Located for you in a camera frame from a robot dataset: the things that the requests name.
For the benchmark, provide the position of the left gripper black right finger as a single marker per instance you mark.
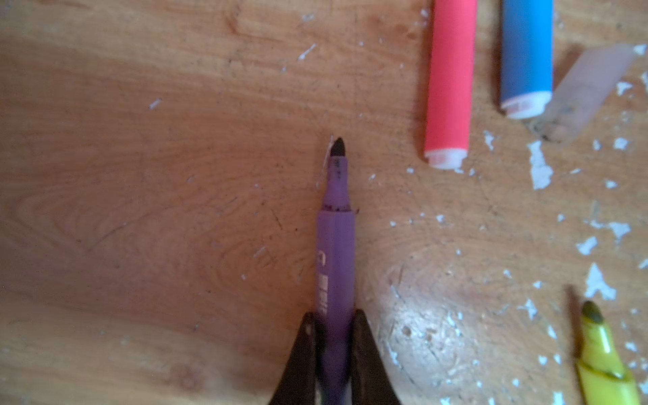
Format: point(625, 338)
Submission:
point(370, 383)

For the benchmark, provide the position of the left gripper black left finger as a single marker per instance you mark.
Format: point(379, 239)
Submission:
point(298, 382)

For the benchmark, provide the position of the purple marker pen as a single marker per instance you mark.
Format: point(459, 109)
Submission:
point(335, 277)

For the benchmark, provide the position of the yellow marker pen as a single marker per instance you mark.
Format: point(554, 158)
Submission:
point(604, 377)

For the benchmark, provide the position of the pink marker pen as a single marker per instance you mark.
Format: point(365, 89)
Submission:
point(449, 105)

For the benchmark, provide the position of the clear pen cap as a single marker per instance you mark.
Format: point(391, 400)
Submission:
point(582, 92)

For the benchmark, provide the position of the blue marker pen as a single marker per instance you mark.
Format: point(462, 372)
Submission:
point(527, 57)

